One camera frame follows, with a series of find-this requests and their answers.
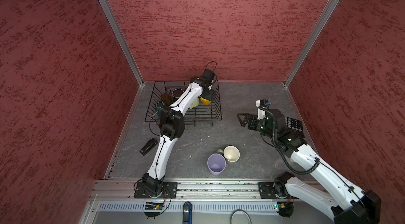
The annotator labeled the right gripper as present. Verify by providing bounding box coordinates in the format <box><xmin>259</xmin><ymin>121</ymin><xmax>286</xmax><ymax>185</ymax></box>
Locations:
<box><xmin>237</xmin><ymin>113</ymin><xmax>276</xmax><ymax>139</ymax></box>

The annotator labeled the yellow mug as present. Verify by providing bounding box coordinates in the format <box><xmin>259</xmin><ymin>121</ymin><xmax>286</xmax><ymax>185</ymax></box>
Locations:
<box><xmin>200</xmin><ymin>97</ymin><xmax>212</xmax><ymax>105</ymax></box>

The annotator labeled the light green mug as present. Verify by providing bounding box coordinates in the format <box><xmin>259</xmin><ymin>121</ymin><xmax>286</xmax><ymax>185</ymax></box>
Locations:
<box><xmin>190</xmin><ymin>98</ymin><xmax>200</xmax><ymax>109</ymax></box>

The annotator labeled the black mug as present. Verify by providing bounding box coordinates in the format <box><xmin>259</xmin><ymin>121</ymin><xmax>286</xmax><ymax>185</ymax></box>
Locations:
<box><xmin>171</xmin><ymin>88</ymin><xmax>184</xmax><ymax>100</ymax></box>

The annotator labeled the grey mug cream inside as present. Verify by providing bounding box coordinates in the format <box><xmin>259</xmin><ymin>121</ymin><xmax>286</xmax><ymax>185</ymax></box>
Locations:
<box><xmin>217</xmin><ymin>146</ymin><xmax>240</xmax><ymax>162</ymax></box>

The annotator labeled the teal mug white inside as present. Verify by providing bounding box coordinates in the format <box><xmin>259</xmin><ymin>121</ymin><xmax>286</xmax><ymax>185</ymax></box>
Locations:
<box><xmin>155</xmin><ymin>101</ymin><xmax>166</xmax><ymax>118</ymax></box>

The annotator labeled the lavender cup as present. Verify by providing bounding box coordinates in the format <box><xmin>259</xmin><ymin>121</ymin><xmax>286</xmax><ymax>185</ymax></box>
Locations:
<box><xmin>207</xmin><ymin>153</ymin><xmax>227</xmax><ymax>176</ymax></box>

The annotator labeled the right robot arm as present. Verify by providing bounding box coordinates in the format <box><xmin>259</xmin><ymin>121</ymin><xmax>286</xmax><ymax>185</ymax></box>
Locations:
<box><xmin>237</xmin><ymin>106</ymin><xmax>381</xmax><ymax>224</ymax></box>

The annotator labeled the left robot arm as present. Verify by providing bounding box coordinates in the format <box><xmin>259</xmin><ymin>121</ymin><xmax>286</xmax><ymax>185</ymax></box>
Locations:
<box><xmin>138</xmin><ymin>69</ymin><xmax>217</xmax><ymax>198</ymax></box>

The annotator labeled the black calculator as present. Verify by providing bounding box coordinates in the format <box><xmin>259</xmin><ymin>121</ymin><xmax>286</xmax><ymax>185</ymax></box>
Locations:
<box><xmin>285</xmin><ymin>117</ymin><xmax>303</xmax><ymax>133</ymax></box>

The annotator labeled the black stapler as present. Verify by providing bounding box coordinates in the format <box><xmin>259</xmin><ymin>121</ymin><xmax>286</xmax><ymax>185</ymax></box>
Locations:
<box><xmin>140</xmin><ymin>138</ymin><xmax>159</xmax><ymax>156</ymax></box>

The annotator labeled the left corner aluminium profile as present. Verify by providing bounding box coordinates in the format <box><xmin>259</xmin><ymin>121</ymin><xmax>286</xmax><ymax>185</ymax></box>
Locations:
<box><xmin>98</xmin><ymin>0</ymin><xmax>144</xmax><ymax>88</ymax></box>

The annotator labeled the corner aluminium profile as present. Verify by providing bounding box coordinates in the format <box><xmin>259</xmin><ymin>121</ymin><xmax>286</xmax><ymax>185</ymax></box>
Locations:
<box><xmin>284</xmin><ymin>0</ymin><xmax>340</xmax><ymax>89</ymax></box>
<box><xmin>98</xmin><ymin>0</ymin><xmax>144</xmax><ymax>88</ymax></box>

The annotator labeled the right corner aluminium profile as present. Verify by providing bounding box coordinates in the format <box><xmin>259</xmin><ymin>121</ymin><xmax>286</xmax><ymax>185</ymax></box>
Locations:
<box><xmin>284</xmin><ymin>0</ymin><xmax>340</xmax><ymax>89</ymax></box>

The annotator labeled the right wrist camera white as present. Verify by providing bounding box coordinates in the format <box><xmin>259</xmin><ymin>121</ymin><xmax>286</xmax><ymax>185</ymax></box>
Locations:
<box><xmin>256</xmin><ymin>99</ymin><xmax>271</xmax><ymax>120</ymax></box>

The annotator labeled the black wire dish rack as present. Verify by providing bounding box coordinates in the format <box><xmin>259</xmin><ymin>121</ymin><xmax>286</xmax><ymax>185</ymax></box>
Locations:
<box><xmin>144</xmin><ymin>81</ymin><xmax>222</xmax><ymax>126</ymax></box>

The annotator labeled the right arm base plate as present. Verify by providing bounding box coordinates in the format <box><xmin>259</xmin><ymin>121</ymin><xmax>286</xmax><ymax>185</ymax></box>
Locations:
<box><xmin>258</xmin><ymin>182</ymin><xmax>296</xmax><ymax>200</ymax></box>

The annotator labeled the black cable loop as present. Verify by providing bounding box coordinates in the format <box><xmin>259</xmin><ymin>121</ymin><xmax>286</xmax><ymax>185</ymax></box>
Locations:
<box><xmin>230</xmin><ymin>209</ymin><xmax>252</xmax><ymax>224</ymax></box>

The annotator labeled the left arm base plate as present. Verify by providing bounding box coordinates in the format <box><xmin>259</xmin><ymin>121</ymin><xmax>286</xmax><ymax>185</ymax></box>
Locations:
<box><xmin>134</xmin><ymin>181</ymin><xmax>178</xmax><ymax>199</ymax></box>

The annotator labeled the front aluminium rail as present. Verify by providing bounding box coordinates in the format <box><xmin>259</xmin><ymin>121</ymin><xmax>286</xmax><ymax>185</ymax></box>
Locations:
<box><xmin>90</xmin><ymin>178</ymin><xmax>293</xmax><ymax>201</ymax></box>

